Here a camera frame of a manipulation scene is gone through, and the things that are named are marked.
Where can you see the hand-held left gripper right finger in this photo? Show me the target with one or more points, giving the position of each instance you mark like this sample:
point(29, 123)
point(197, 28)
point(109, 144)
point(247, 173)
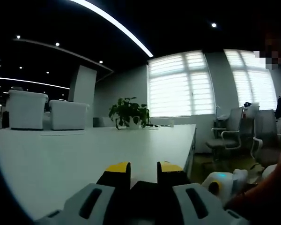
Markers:
point(201, 204)

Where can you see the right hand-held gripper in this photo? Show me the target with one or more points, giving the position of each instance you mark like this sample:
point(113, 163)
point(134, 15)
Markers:
point(227, 180)

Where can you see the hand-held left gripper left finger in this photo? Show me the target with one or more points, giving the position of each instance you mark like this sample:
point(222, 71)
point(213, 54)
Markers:
point(84, 201)

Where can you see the black fixed fixture clamp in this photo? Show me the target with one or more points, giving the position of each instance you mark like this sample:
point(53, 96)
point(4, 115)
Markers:
point(145, 204)

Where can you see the grey office chair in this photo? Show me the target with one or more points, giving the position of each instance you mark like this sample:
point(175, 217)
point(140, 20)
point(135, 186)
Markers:
point(234, 124)
point(267, 136)

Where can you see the window with white blind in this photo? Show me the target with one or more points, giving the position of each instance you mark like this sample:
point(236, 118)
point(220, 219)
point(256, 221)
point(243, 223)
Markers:
point(178, 86)
point(253, 84)

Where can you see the potted green plant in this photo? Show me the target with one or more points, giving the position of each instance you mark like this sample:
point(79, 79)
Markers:
point(128, 112)

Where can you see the large white storage box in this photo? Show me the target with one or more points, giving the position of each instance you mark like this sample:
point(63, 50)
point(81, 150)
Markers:
point(25, 110)

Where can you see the group of ceiling spotlights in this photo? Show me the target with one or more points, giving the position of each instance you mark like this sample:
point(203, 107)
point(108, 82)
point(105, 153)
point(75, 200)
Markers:
point(213, 25)

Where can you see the curved ceiling light strip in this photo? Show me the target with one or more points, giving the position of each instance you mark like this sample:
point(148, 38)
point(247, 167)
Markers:
point(121, 25)

